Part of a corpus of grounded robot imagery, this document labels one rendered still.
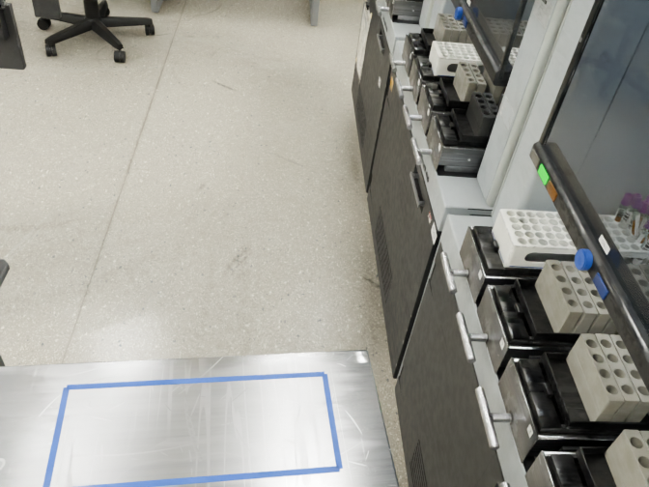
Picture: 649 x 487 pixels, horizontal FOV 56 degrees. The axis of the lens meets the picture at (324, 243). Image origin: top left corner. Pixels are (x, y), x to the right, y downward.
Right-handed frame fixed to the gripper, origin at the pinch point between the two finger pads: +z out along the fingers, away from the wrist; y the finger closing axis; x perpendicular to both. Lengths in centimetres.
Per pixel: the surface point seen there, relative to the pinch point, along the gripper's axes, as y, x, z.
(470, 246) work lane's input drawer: -12, 66, 41
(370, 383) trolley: 20, 44, 38
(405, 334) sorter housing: -32, 66, 91
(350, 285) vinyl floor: -77, 59, 120
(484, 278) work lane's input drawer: -3, 66, 40
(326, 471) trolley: 33, 37, 38
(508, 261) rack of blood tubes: -5, 70, 37
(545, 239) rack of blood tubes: -7, 76, 33
